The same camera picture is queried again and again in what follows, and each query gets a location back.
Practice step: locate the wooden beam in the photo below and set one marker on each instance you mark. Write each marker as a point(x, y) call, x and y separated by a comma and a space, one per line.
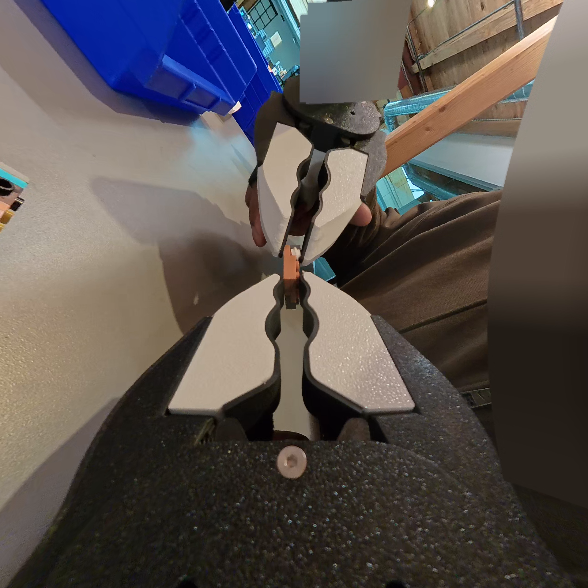
point(459, 105)

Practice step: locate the person's right hand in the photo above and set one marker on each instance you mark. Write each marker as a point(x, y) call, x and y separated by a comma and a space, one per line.
point(255, 216)

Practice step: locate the multicoloured brick model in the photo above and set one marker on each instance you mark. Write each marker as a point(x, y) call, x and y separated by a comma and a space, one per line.
point(9, 202)

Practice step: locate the grey desk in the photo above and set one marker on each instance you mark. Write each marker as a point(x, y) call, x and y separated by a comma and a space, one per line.
point(115, 229)

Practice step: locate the blue plastic bin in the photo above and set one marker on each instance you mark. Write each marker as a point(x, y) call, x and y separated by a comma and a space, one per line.
point(128, 46)
point(257, 92)

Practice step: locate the small brick assembly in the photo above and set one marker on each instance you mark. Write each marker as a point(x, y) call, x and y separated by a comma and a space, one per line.
point(290, 275)

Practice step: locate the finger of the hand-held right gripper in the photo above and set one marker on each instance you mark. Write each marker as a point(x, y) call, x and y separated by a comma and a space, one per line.
point(342, 193)
point(280, 183)

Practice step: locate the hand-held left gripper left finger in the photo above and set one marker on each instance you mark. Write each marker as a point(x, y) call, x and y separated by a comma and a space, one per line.
point(225, 363)

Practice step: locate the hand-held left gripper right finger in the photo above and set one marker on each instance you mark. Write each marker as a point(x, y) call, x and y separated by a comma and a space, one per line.
point(353, 358)

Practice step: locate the metal air duct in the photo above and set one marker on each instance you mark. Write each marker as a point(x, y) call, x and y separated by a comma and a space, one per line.
point(413, 108)

